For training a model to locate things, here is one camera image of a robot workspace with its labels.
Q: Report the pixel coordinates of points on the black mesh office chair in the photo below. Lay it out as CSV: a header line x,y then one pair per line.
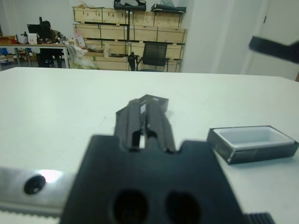
x,y
155,52

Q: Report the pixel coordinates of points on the black box lid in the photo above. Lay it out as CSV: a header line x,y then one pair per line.
x,y
162,103

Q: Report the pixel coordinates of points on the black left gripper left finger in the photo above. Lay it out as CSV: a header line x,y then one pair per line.
x,y
128,123

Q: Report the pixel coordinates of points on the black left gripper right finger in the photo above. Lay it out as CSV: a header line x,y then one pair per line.
x,y
158,126

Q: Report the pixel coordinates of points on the black box with white tray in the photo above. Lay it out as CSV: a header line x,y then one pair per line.
x,y
257,154

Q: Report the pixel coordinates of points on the white carton with red print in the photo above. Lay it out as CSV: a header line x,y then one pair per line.
x,y
32,38

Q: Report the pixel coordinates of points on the white office desk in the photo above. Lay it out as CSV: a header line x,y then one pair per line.
x,y
23,45

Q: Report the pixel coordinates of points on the brown cardboard box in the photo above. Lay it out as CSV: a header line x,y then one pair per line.
x,y
7,40

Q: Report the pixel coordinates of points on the crumpled plastic bag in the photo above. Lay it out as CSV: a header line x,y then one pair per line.
x,y
81,60

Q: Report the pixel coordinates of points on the seated person at desk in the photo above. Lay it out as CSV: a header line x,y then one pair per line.
x,y
52,32

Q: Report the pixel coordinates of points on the black computer tower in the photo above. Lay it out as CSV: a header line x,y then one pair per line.
x,y
50,57

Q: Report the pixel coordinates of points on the black carrying case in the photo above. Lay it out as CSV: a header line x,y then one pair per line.
x,y
129,5
168,9

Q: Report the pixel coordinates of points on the white door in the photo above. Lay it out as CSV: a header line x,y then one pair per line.
x,y
278,23

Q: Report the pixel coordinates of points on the white pink printed box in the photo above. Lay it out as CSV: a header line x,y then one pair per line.
x,y
80,42

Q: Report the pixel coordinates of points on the black slim camera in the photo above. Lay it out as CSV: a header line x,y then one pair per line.
x,y
271,47

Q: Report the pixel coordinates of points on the black computer monitor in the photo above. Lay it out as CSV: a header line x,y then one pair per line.
x,y
37,29

